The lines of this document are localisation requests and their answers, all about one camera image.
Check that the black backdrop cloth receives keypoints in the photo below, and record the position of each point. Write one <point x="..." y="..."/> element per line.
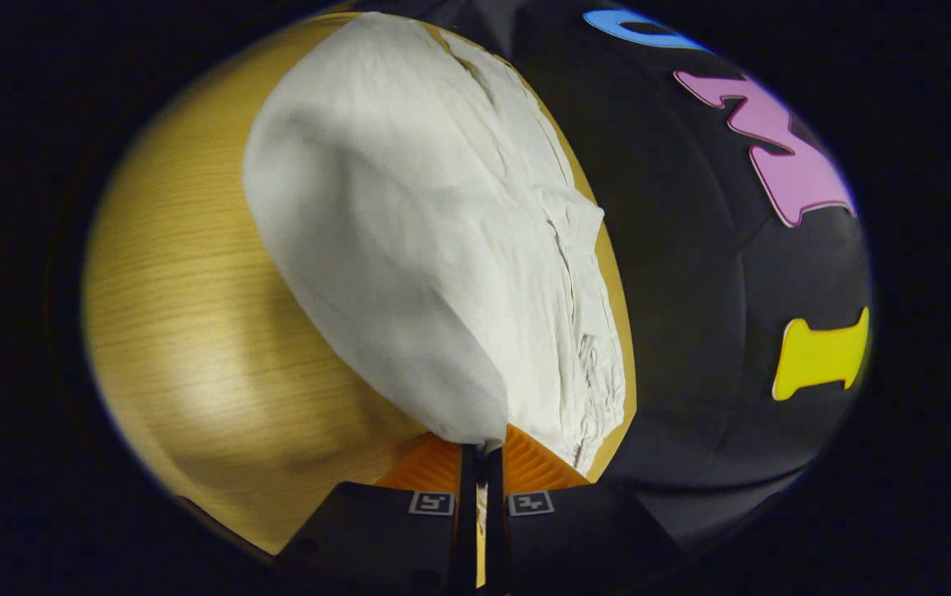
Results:
<point x="690" y="290"/>

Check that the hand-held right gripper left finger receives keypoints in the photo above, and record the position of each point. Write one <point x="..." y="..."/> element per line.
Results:
<point x="467" y="530"/>

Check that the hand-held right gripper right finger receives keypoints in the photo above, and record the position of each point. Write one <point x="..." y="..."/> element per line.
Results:
<point x="497" y="530"/>

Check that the white jeans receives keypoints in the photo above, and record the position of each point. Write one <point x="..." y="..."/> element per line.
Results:
<point x="409" y="248"/>

